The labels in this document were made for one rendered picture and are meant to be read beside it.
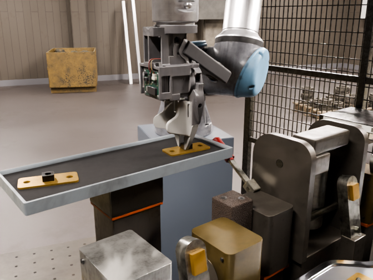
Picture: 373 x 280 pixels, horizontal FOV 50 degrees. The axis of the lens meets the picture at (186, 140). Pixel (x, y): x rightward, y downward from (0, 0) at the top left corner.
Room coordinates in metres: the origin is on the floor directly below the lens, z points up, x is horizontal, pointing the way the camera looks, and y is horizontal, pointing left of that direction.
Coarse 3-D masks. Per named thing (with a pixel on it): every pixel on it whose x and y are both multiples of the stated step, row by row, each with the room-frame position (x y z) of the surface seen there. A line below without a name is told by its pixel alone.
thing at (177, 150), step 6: (180, 144) 0.70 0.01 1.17; (192, 144) 0.69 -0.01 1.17; (198, 144) 0.72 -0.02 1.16; (204, 144) 0.72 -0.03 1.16; (162, 150) 0.69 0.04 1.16; (168, 150) 0.68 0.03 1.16; (174, 150) 0.68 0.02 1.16; (180, 150) 0.68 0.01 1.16; (186, 150) 0.68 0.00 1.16; (192, 150) 0.68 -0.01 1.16; (198, 150) 0.69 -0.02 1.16
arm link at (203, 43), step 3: (192, 42) 0.98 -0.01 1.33; (195, 42) 0.98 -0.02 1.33; (198, 42) 0.99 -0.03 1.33; (201, 42) 1.00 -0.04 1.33; (204, 42) 1.01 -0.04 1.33; (195, 45) 0.98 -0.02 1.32; (198, 45) 0.99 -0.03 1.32; (201, 45) 0.99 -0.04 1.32; (204, 45) 1.00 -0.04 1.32; (201, 48) 0.99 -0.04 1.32; (204, 48) 0.99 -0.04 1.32; (207, 48) 0.98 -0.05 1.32; (204, 51) 0.97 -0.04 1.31; (204, 93) 0.98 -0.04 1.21
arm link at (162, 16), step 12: (156, 0) 0.66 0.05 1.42; (168, 0) 0.65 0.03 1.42; (180, 0) 0.65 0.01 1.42; (192, 0) 0.66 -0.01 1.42; (156, 12) 0.66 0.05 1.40; (168, 12) 0.65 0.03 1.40; (180, 12) 0.65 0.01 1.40; (192, 12) 0.66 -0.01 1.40; (156, 24) 0.68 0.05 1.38; (168, 24) 0.66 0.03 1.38; (180, 24) 0.65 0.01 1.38; (192, 24) 0.67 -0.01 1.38
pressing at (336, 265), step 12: (324, 264) 0.57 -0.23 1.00; (336, 264) 0.57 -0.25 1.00; (348, 264) 0.57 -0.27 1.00; (360, 264) 0.57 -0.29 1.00; (372, 264) 0.57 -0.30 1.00; (300, 276) 0.54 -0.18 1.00; (312, 276) 0.54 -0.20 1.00; (324, 276) 0.55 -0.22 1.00; (336, 276) 0.55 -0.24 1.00; (348, 276) 0.55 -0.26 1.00; (372, 276) 0.55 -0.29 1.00
